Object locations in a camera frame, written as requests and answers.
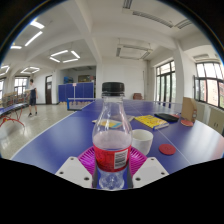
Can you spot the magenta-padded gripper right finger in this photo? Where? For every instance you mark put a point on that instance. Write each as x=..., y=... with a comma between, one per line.
x=150, y=170

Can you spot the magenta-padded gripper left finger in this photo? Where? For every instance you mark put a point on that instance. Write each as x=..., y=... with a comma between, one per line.
x=74, y=170

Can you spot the clear red-labelled drink bottle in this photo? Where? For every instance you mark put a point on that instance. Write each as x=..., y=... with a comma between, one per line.
x=111, y=156

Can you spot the flat round red coaster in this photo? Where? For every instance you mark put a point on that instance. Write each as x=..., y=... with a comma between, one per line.
x=167, y=149

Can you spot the white ceramic cup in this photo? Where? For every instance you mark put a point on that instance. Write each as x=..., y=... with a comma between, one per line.
x=142, y=141

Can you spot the black paddle case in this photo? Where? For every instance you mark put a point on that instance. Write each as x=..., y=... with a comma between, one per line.
x=165, y=117

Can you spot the brown cardboard box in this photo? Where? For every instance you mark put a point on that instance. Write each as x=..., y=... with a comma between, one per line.
x=188, y=109

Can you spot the brown armchair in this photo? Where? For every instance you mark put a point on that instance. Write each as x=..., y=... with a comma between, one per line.
x=137, y=96

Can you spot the beige cabinet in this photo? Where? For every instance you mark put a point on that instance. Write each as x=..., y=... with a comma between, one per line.
x=216, y=120
x=201, y=111

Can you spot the blue partition boards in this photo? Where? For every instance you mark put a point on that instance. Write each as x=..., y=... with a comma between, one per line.
x=76, y=90

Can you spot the person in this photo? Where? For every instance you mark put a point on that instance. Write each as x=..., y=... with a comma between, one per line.
x=32, y=95

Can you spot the blue table with red legs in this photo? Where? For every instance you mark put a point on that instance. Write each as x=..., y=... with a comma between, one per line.
x=11, y=109

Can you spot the shelf unit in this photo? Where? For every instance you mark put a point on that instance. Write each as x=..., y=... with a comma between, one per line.
x=11, y=98

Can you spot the ceiling lights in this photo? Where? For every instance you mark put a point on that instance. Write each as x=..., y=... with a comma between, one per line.
x=33, y=38

